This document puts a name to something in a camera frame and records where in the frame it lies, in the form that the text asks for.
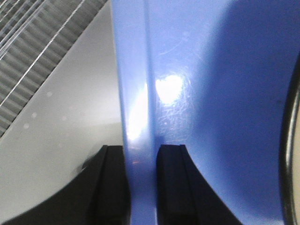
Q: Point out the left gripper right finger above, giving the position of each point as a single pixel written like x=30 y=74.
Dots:
x=184 y=197

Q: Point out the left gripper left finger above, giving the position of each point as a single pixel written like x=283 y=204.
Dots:
x=98 y=195

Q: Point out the beige plate with black rim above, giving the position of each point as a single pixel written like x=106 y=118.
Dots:
x=289 y=158

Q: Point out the blue plastic tray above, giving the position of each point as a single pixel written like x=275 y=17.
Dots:
x=212 y=75

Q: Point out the stack of metal grates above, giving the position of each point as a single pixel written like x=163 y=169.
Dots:
x=35 y=35

